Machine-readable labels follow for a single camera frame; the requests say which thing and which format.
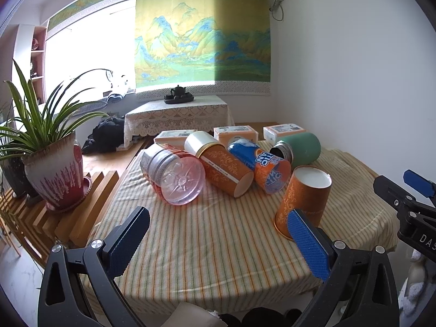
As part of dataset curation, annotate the wooden slatted plant stand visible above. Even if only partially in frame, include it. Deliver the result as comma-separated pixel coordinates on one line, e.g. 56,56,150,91
1,171,120,267

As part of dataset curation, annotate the black teapot on tray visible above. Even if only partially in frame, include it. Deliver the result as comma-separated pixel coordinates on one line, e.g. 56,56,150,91
164,85,194,104

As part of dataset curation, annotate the clear pink plastic bottle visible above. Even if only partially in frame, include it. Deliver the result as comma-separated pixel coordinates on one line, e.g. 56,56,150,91
140,144,205,206

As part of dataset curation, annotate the lace covered side table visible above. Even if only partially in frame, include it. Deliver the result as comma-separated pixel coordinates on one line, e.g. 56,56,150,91
124,95,234,148

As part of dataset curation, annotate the potted spider plant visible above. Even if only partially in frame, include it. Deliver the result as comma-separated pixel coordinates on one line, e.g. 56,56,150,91
1,62,107,213

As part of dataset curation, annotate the orange white box right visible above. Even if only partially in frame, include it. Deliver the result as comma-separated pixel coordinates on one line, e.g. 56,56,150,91
263,123,306,145

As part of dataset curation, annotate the orange white box middle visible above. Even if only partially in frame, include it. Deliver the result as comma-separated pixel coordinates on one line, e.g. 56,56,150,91
214,126,259,147

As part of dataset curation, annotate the orange cup with gold rim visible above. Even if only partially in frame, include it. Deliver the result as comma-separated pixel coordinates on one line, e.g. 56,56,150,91
273,165,332,240

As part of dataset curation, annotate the white pink wall shelf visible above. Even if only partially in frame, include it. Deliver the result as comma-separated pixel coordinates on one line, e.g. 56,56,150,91
13,25,47,104

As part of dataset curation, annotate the black bag on floor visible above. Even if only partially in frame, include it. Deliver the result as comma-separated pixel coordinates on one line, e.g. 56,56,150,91
81,117,125,155

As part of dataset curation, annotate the orange paper tube canister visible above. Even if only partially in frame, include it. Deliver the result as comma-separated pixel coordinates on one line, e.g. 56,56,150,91
184,131,254,198

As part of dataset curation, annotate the blue orange soda bottle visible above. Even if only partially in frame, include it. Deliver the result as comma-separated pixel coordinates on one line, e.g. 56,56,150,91
228,138,291,194

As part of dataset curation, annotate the green landscape roller blind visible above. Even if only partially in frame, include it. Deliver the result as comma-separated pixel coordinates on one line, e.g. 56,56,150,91
135,0,271,96

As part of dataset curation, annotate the orange white box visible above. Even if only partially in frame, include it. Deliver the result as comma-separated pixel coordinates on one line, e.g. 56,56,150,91
263,123,306,145
214,126,259,147

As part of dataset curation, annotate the green thermos flask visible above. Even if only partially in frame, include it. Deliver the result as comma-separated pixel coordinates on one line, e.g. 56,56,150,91
270,132,322,169

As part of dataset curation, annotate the white tissue box left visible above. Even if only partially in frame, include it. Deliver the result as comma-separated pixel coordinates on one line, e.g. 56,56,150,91
154,129,196,150

